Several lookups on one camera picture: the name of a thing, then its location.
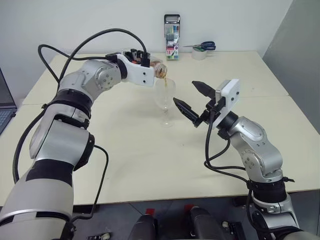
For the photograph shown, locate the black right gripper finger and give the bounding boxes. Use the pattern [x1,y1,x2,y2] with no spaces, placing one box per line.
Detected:
[191,80,217,99]
[172,97,201,124]

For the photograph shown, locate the clear plastic drink bottle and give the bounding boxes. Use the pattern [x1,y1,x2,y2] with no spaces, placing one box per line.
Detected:
[149,56,169,80]

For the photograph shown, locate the blue handled scissors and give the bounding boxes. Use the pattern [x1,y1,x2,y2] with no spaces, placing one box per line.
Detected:
[182,40,217,52]

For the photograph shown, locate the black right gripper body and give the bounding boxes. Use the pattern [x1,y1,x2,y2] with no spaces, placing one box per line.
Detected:
[193,96,225,128]

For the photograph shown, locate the dark rounded shape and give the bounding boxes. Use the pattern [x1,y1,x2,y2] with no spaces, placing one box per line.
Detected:
[130,213,156,240]
[189,206,221,240]

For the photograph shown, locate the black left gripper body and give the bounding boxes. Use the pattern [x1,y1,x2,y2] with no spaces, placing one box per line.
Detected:
[124,49,143,64]

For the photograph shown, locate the white tape roll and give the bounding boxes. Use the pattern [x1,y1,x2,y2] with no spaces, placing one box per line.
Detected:
[191,46,207,61]

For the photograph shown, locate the dark grey laptop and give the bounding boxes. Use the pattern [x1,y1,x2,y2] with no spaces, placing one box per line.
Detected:
[0,67,18,136]

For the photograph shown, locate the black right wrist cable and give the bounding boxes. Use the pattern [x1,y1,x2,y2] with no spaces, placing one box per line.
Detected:
[203,107,278,240]

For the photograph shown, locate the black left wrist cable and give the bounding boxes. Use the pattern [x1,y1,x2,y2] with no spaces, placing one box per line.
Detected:
[12,28,151,185]

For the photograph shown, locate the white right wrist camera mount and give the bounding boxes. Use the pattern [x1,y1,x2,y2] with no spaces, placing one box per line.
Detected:
[214,78,242,127]

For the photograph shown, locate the clear wine glass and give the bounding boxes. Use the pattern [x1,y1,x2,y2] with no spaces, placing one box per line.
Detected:
[154,77,177,128]

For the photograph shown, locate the coloured fineliner pen pack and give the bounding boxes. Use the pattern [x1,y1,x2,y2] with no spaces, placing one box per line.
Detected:
[163,14,181,61]

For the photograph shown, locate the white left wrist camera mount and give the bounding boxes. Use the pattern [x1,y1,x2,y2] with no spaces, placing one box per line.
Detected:
[117,53,156,88]

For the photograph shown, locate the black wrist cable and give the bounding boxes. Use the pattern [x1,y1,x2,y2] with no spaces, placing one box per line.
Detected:
[203,107,278,240]
[12,28,151,185]

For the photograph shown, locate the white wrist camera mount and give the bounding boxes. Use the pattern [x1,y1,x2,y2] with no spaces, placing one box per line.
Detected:
[117,53,156,88]
[214,78,242,127]

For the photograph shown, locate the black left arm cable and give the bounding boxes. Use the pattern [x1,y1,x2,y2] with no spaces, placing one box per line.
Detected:
[66,143,110,223]

